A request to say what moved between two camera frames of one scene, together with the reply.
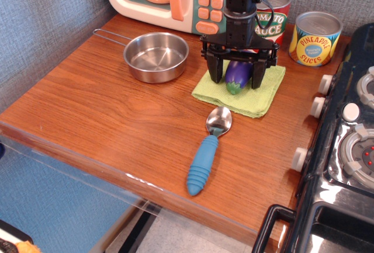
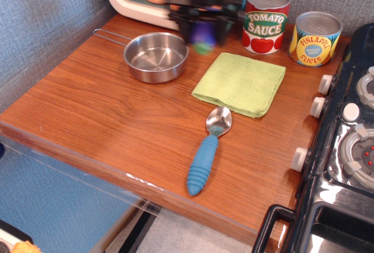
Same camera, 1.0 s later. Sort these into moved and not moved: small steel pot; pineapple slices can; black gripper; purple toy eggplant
Moved: purple toy eggplant; black gripper
Not moved: small steel pot; pineapple slices can
